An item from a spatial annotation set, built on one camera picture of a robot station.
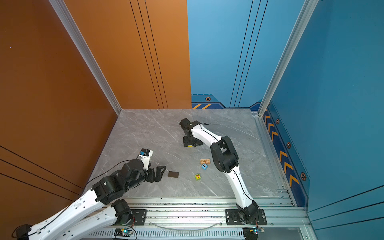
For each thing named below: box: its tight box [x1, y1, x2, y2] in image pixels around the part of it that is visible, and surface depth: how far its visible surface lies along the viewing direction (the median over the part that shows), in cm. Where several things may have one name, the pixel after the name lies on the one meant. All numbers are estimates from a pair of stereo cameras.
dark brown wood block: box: [168, 171, 179, 178], surface depth 89 cm
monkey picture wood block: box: [200, 159, 211, 164], surface depth 93 cm
